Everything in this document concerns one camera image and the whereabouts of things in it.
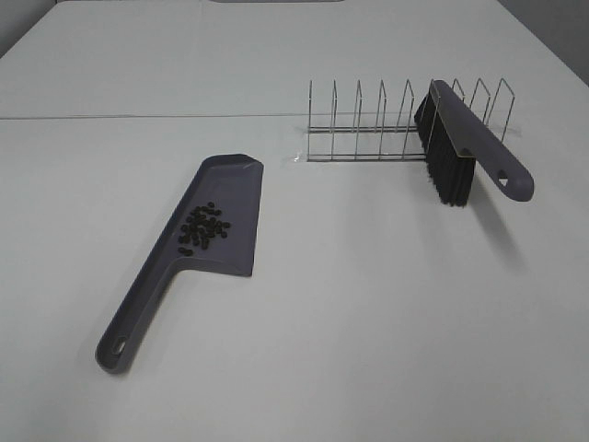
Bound grey plastic dustpan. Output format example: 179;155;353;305
95;154;264;375

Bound pile of coffee beans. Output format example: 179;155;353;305
177;201;232;257

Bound grey hand brush black bristles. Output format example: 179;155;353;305
414;80;535;207

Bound metal wire dish rack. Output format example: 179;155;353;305
297;77;516;163

